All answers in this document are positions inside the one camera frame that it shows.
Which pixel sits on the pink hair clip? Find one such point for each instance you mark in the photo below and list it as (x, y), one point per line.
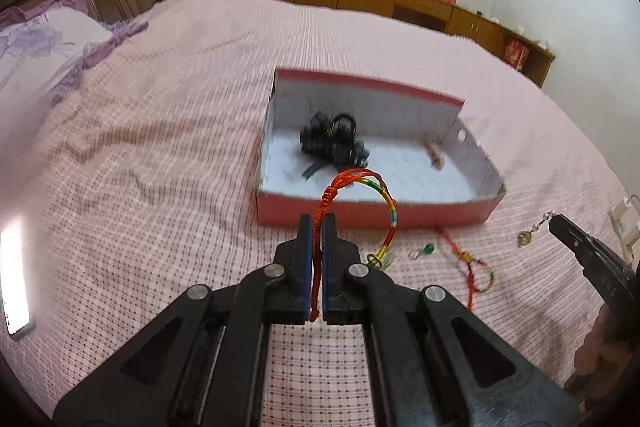
(436, 156)

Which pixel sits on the white paper packet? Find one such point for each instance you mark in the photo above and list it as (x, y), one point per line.
(625, 227)

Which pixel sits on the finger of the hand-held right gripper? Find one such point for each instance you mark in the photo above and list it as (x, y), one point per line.
(585, 252)

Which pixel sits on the black feather hair accessory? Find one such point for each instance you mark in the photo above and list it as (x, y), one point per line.
(322, 137)

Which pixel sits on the red gift box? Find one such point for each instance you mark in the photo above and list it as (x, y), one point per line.
(516, 53)

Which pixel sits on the red cardboard box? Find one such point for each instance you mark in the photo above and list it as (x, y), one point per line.
(380, 209)

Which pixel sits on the pearl pendant earring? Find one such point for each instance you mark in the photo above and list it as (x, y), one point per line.
(524, 239)

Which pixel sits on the smartphone with lit screen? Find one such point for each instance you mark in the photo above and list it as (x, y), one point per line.
(15, 277)

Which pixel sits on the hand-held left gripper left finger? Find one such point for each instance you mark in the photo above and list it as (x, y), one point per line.
(306, 267)

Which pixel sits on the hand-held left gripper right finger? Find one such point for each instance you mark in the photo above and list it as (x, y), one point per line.
(329, 267)

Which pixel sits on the purple floral pillow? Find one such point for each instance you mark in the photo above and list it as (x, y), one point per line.
(35, 52)

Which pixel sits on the green bead earring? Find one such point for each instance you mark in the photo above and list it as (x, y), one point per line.
(426, 250)

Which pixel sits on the person's right hand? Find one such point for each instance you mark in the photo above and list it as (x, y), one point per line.
(602, 342)

